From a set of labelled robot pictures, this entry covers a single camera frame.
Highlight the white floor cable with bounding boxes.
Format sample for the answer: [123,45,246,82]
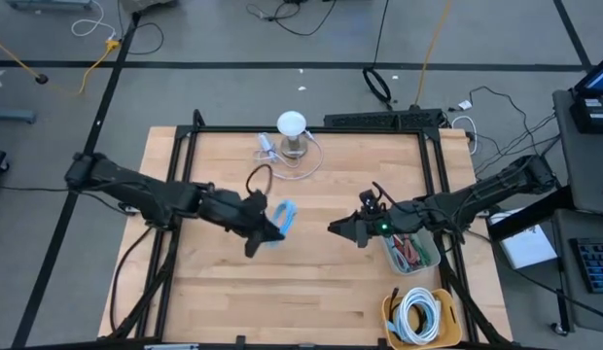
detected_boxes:
[70,0,117,41]

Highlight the white strip on frame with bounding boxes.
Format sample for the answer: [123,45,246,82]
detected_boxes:
[143,342,200,350]

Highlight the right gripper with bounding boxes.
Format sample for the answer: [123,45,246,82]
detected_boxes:
[328,208,399,250]

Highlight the black cables beside table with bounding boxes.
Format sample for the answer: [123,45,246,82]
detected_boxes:
[468,85,560,182]

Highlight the black perforated box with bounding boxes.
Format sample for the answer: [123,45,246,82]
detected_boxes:
[323,108,444,131]

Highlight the grey desk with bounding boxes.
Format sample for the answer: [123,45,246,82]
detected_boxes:
[549,207,603,336]
[551,88,603,218]

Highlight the black looped floor cable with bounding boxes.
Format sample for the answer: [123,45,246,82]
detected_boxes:
[117,0,165,56]

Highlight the thick light blue USB cable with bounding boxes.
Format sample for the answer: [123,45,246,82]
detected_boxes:
[384,318,403,344]

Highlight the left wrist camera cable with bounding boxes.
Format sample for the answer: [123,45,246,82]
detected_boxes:
[245,162,275,196]

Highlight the translucent plastic bin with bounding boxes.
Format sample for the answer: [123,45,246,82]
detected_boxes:
[380,231,443,277]

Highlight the white cable beside table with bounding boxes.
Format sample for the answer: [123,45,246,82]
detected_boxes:
[449,115,479,157]

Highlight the backlit black keyboard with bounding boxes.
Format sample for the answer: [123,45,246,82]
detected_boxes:
[568,236,603,295]

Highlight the silver lamp with white shade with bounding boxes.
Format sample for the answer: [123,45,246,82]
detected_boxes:
[275,110,310,160]

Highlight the left arm base cable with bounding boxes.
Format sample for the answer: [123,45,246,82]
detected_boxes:
[108,224,156,336]

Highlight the green USB cable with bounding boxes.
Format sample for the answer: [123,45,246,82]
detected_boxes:
[411,236,433,267]

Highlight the white lamp power cable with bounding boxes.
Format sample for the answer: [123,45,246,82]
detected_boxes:
[252,129,326,182]

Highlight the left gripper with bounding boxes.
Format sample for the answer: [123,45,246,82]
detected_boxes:
[198,187,287,259]

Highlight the black aluminium table frame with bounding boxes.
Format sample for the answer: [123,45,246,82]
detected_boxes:
[99,108,514,350]

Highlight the yellow floor extension cable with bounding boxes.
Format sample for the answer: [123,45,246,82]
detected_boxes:
[0,34,122,97]

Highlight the black coiled floor cable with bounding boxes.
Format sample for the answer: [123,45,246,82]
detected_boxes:
[361,67,393,106]

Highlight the white USB cable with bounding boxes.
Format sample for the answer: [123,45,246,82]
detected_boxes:
[393,286,443,347]

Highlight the black floor cable bundle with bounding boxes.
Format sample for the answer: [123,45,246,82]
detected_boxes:
[245,0,337,37]

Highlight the grey floor bar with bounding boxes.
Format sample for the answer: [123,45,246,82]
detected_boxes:
[0,107,38,124]

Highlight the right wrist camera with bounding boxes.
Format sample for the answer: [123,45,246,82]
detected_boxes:
[358,188,384,214]

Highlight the yellow hanging power cable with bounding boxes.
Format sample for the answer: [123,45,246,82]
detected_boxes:
[413,0,452,108]

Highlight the black laptop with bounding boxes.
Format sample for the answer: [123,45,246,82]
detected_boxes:
[569,52,603,135]

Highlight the yellow plastic bin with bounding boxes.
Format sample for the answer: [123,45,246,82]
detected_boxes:
[380,287,464,350]

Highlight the sky blue cable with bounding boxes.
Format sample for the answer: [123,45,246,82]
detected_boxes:
[266,197,300,250]

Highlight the white box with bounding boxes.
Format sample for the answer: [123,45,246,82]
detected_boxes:
[485,207,559,271]

